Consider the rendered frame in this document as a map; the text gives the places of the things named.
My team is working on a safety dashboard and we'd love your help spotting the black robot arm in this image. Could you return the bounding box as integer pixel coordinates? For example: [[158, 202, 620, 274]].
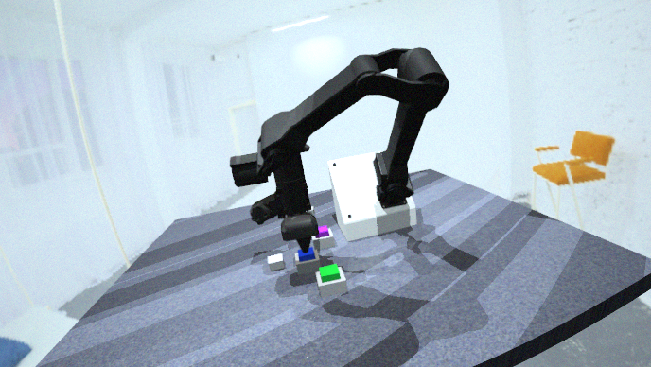
[[230, 47, 449, 225]]

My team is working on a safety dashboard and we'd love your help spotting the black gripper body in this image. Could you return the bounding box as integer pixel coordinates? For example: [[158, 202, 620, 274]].
[[275, 176, 319, 241]]

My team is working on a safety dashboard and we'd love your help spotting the blue button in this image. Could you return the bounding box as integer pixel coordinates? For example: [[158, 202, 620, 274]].
[[295, 248, 321, 275]]

